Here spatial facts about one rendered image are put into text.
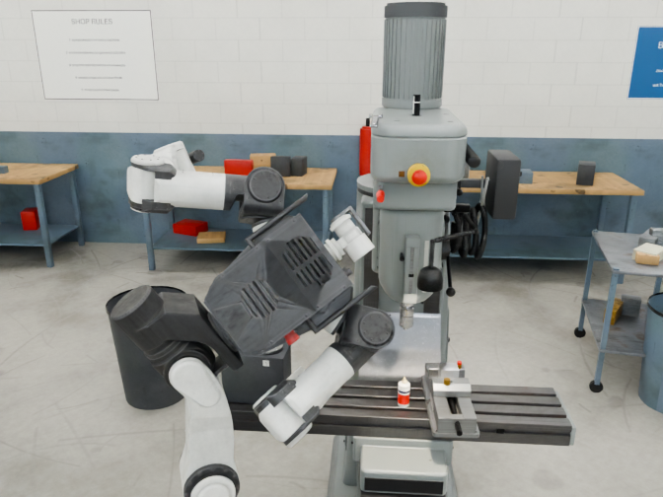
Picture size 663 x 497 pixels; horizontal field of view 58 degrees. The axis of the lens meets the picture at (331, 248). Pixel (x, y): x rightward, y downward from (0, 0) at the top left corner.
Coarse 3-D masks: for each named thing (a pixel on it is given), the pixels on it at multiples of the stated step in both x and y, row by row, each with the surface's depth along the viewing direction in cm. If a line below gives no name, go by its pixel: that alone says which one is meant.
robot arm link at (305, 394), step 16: (336, 352) 140; (320, 368) 138; (336, 368) 138; (288, 384) 136; (304, 384) 136; (320, 384) 136; (336, 384) 138; (272, 400) 135; (288, 400) 135; (304, 400) 134; (320, 400) 136; (304, 416) 135; (304, 432) 136
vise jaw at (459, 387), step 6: (432, 378) 201; (438, 378) 201; (450, 378) 201; (456, 378) 201; (462, 378) 201; (432, 384) 198; (438, 384) 198; (450, 384) 198; (456, 384) 198; (462, 384) 198; (468, 384) 197; (432, 390) 198; (438, 390) 196; (444, 390) 196; (450, 390) 196; (456, 390) 196; (462, 390) 196; (468, 390) 196; (444, 396) 197; (450, 396) 197; (456, 396) 197; (462, 396) 197; (468, 396) 197
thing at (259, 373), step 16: (272, 352) 200; (288, 352) 206; (240, 368) 201; (256, 368) 200; (272, 368) 200; (288, 368) 207; (224, 384) 204; (240, 384) 204; (256, 384) 203; (272, 384) 202; (240, 400) 206; (256, 400) 205
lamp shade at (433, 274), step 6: (420, 270) 166; (426, 270) 164; (432, 270) 164; (438, 270) 165; (420, 276) 165; (426, 276) 164; (432, 276) 163; (438, 276) 164; (420, 282) 165; (426, 282) 164; (432, 282) 163; (438, 282) 164; (420, 288) 166; (426, 288) 164; (432, 288) 164; (438, 288) 164
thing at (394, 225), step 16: (384, 224) 181; (400, 224) 178; (416, 224) 178; (432, 224) 178; (384, 240) 182; (400, 240) 180; (384, 256) 184; (384, 272) 186; (400, 272) 183; (384, 288) 188; (400, 288) 185
